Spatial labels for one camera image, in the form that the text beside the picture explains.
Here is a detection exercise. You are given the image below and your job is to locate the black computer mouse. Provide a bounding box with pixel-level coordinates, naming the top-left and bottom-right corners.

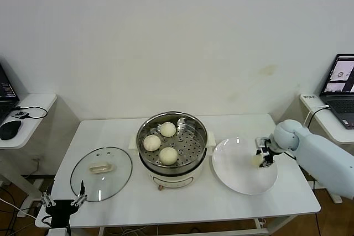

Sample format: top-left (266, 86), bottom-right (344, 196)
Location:
top-left (0, 119), bottom-right (22, 140)

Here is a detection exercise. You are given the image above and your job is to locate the white round plate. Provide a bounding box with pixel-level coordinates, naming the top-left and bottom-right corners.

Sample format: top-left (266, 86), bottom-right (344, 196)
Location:
top-left (212, 136), bottom-right (278, 195)

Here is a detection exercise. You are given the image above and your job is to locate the black open laptop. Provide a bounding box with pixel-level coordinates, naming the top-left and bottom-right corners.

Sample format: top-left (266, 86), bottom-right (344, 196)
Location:
top-left (0, 63), bottom-right (20, 125)

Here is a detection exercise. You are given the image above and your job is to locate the stainless steel steamer basket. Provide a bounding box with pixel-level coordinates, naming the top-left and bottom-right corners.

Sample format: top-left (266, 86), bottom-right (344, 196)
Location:
top-left (128, 111), bottom-right (216, 168)

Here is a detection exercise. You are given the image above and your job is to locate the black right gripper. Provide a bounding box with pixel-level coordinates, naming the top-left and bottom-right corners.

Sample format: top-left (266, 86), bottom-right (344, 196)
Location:
top-left (256, 139), bottom-right (277, 168)

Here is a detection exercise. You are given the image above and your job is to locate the white main table frame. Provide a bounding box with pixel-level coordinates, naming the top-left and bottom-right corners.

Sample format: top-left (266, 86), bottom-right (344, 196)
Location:
top-left (98, 213), bottom-right (301, 236)

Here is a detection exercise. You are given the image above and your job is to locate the glass pot lid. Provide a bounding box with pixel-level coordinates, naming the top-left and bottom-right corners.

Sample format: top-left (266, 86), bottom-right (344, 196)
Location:
top-left (70, 146), bottom-right (133, 202)

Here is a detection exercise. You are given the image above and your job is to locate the small black usb device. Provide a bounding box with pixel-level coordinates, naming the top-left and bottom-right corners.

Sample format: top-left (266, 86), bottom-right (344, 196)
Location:
top-left (11, 111), bottom-right (30, 120)

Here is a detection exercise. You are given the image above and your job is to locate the grey open laptop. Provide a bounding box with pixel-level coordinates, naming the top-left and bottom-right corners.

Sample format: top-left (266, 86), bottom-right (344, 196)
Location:
top-left (319, 53), bottom-right (354, 130)

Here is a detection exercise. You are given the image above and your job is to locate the white electric cooker base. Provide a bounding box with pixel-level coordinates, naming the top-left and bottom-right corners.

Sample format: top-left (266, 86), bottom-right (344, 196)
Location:
top-left (138, 147), bottom-right (206, 192)

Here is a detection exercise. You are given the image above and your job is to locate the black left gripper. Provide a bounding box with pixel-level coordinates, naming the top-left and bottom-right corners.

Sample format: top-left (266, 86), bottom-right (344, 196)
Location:
top-left (41, 180), bottom-right (89, 228)

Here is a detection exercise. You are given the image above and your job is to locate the black laptop power cable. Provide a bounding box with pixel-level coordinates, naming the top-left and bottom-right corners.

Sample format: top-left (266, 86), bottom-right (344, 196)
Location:
top-left (306, 106), bottom-right (330, 135)

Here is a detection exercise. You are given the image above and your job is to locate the thin black usb cable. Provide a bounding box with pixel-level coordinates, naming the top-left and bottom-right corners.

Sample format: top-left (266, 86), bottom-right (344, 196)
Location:
top-left (12, 105), bottom-right (48, 120)

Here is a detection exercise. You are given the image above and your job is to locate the white laptop cable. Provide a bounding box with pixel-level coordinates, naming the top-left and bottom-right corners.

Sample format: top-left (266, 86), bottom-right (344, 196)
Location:
top-left (304, 104), bottom-right (330, 130)

